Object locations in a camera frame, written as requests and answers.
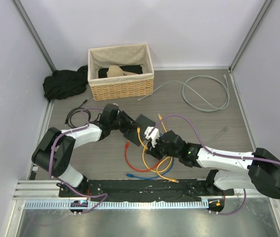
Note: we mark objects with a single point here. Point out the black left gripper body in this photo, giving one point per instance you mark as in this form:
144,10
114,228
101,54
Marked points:
114,124

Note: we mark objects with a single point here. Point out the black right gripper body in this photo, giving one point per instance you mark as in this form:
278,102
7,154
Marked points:
160,150

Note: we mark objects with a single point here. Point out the black network switch box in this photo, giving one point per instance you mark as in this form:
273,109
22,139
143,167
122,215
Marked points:
142,122

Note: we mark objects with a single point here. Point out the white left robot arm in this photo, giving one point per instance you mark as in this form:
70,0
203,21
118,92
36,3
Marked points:
54,151

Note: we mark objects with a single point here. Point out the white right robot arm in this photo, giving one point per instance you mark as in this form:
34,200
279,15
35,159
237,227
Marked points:
259,170

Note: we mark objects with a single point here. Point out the wicker basket with liner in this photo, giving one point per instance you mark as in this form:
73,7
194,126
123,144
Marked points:
125,86

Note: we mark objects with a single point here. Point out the black cloth in basket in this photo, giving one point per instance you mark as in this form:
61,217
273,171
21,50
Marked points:
129,68

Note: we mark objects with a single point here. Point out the beige object in basket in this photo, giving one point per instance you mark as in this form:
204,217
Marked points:
116,71

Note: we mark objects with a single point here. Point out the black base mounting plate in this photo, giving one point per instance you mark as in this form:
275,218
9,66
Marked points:
152,190

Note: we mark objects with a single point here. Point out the black cloth pile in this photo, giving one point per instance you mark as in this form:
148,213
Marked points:
63,84

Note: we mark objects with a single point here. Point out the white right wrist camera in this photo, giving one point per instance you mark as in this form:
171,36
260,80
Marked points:
152,134

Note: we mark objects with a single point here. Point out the aluminium front rail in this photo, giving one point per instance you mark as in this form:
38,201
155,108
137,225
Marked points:
39,194

